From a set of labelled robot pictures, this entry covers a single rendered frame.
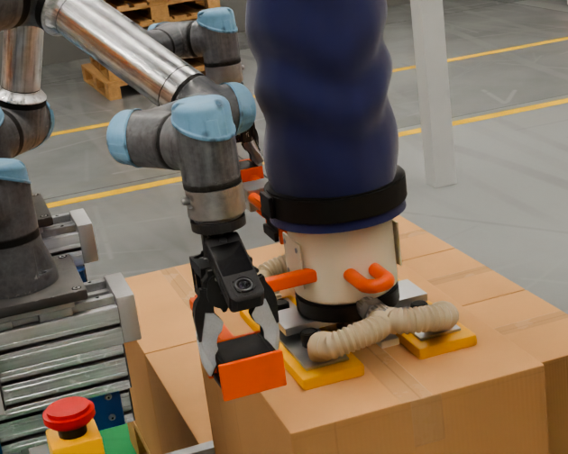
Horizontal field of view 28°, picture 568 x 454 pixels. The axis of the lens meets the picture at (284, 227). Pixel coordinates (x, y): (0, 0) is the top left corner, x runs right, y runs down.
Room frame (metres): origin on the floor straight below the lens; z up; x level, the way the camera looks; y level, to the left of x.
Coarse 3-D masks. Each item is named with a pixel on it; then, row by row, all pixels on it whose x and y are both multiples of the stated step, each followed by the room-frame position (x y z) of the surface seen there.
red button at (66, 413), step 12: (72, 396) 1.42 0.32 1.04; (48, 408) 1.39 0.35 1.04; (60, 408) 1.38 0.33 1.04; (72, 408) 1.38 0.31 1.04; (84, 408) 1.37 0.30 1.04; (48, 420) 1.37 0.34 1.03; (60, 420) 1.36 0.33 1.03; (72, 420) 1.36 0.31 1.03; (84, 420) 1.36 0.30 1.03; (60, 432) 1.37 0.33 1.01; (72, 432) 1.37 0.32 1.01; (84, 432) 1.38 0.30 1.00
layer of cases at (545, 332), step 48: (432, 240) 3.24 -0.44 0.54; (144, 288) 3.14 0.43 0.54; (192, 288) 3.09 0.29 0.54; (480, 288) 2.81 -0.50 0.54; (144, 336) 2.78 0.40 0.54; (192, 336) 2.74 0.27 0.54; (528, 336) 2.47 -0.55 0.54; (144, 384) 2.75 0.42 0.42; (192, 384) 2.45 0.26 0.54; (144, 432) 2.91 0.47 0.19; (192, 432) 2.21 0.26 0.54
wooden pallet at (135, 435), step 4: (128, 424) 3.21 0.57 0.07; (132, 424) 3.13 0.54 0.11; (128, 428) 3.23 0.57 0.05; (132, 428) 3.15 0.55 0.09; (136, 428) 3.05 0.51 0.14; (132, 432) 3.16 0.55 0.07; (136, 432) 3.10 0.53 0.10; (140, 432) 3.01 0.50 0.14; (132, 436) 3.18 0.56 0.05; (136, 436) 3.10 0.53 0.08; (140, 436) 3.00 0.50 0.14; (132, 440) 3.20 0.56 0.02; (136, 440) 3.10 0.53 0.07; (140, 440) 3.10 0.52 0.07; (136, 444) 3.11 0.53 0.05; (140, 444) 3.10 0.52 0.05; (144, 444) 2.94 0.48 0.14; (136, 448) 3.13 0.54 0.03; (140, 448) 3.10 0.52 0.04; (144, 448) 3.11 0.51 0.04; (136, 452) 3.14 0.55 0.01; (140, 452) 3.10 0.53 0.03; (144, 452) 3.11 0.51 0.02; (148, 452) 2.90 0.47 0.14
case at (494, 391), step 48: (288, 288) 1.95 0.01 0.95; (432, 288) 1.86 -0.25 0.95; (480, 336) 1.63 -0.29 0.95; (288, 384) 1.55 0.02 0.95; (336, 384) 1.53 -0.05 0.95; (384, 384) 1.51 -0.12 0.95; (432, 384) 1.49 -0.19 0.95; (480, 384) 1.48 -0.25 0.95; (528, 384) 1.50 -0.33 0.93; (240, 432) 1.72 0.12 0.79; (288, 432) 1.41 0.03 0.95; (336, 432) 1.42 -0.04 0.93; (384, 432) 1.44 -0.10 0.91; (432, 432) 1.46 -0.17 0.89; (480, 432) 1.48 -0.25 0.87; (528, 432) 1.50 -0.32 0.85
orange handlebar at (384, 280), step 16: (256, 176) 2.26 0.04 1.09; (288, 272) 1.66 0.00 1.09; (304, 272) 1.65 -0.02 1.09; (352, 272) 1.63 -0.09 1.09; (384, 272) 1.61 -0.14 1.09; (272, 288) 1.64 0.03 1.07; (368, 288) 1.57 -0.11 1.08; (384, 288) 1.58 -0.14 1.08; (192, 304) 1.59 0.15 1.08; (224, 336) 1.44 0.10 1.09
